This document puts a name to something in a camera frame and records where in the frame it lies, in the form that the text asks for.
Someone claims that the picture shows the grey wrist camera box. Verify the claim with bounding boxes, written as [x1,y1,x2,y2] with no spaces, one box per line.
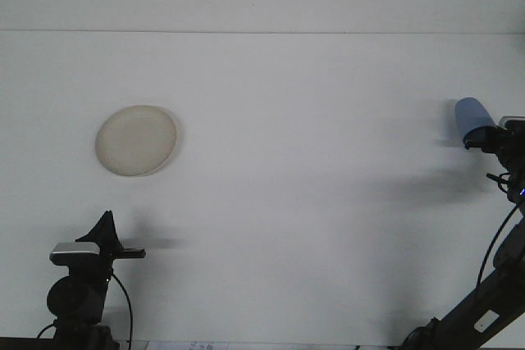
[49,242,103,266]
[497,115,525,131]

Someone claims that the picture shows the pale blue cup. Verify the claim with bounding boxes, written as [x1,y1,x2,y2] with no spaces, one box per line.
[454,96,496,143]

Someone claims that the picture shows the pale round plate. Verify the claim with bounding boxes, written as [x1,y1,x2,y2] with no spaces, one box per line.
[94,104,179,179]

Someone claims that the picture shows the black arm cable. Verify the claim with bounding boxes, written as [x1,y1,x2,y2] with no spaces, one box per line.
[475,202,522,288]
[107,267,135,347]

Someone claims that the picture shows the white printed paper sheet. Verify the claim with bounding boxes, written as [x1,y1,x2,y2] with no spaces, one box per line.
[145,340,217,350]

